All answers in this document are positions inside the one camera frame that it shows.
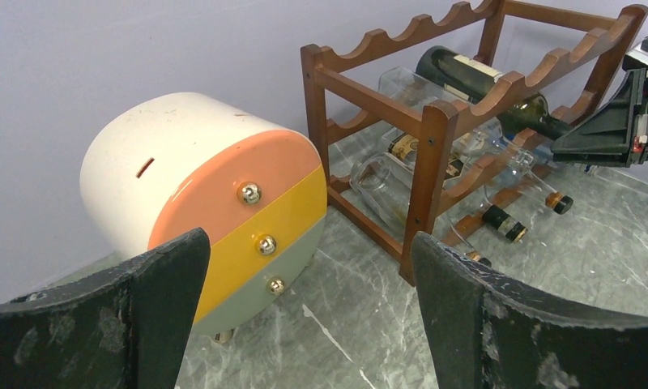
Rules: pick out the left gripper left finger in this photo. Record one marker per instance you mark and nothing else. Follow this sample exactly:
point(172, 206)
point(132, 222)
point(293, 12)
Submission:
point(126, 326)

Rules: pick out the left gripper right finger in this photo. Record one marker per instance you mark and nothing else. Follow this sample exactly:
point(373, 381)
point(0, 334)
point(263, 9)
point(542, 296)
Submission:
point(488, 330)

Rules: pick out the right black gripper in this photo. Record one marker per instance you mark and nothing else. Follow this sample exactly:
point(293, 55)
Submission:
point(617, 134)

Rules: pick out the bottom dark bottle middle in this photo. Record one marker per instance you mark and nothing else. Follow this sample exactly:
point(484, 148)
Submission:
point(465, 152)

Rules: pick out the brown wooden wine rack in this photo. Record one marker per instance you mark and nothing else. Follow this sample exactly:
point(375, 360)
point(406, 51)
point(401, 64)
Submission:
point(338, 107)

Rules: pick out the white round drawer cabinet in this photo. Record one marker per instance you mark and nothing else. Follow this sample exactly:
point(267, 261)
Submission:
point(186, 160)

